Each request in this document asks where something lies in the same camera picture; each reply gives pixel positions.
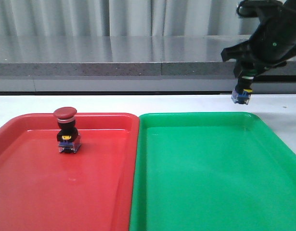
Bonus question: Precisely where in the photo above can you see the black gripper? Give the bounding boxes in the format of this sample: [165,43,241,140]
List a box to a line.
[221,0,296,77]

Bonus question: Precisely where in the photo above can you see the green mushroom push button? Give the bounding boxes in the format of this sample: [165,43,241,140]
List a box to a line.
[231,69,256,104]

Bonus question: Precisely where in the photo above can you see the red mushroom push button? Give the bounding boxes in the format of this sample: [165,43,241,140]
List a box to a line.
[53,107,82,154]

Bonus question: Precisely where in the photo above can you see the green plastic tray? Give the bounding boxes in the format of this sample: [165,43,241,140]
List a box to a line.
[129,112,296,231]

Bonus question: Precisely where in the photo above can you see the grey stone counter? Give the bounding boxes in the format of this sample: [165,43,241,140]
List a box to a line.
[0,35,296,93]

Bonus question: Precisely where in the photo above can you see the grey pleated curtain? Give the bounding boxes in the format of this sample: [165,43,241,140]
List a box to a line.
[0,0,259,37]

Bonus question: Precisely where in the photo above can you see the red plastic tray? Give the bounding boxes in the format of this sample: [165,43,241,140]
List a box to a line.
[0,113,139,231]

